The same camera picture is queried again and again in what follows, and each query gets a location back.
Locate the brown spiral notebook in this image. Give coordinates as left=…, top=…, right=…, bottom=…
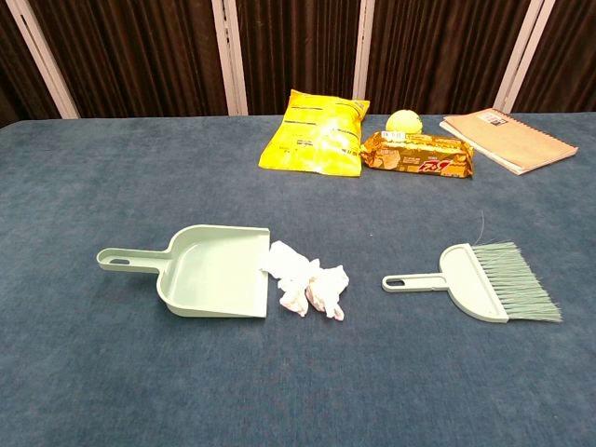
left=440, top=108, right=580, bottom=177

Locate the yellow snack bag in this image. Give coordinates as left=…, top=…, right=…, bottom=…
left=258, top=88, right=372, bottom=178

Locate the golden biscuit packet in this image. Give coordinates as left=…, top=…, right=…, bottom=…
left=360, top=130, right=475, bottom=179

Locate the dark brown curtain panel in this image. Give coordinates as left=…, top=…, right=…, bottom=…
left=366, top=0, right=532, bottom=115
left=27, top=0, right=230, bottom=120
left=511, top=0, right=596, bottom=113
left=0, top=0, right=61, bottom=128
left=236, top=0, right=363, bottom=115

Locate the mint green hand brush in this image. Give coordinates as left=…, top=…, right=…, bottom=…
left=381, top=240, right=563, bottom=324

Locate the mint green dustpan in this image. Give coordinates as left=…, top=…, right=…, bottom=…
left=96, top=224, right=272, bottom=320

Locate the yellow tennis ball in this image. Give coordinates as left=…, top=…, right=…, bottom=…
left=385, top=109, right=424, bottom=136

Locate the white partition post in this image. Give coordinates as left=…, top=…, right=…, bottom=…
left=7, top=0, right=80, bottom=120
left=352, top=0, right=376, bottom=102
left=211, top=0, right=249, bottom=116
left=494, top=0, right=546, bottom=114

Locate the blue felt table mat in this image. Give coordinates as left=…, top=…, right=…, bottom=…
left=0, top=111, right=596, bottom=447

